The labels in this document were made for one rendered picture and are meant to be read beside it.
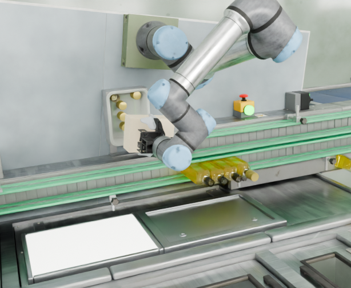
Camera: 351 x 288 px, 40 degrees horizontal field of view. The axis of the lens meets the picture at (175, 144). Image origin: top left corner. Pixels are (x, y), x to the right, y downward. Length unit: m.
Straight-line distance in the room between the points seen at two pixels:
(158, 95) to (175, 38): 0.45
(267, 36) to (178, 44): 0.38
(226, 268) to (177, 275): 0.16
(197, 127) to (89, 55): 0.73
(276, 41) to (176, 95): 0.36
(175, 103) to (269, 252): 0.60
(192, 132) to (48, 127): 0.77
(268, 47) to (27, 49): 0.92
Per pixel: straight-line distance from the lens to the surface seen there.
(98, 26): 1.96
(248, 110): 2.12
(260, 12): 1.44
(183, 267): 1.54
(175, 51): 1.72
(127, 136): 1.66
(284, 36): 1.48
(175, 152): 1.33
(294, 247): 1.69
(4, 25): 1.92
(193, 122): 1.36
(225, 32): 1.39
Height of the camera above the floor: 2.67
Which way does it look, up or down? 65 degrees down
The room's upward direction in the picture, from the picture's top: 122 degrees clockwise
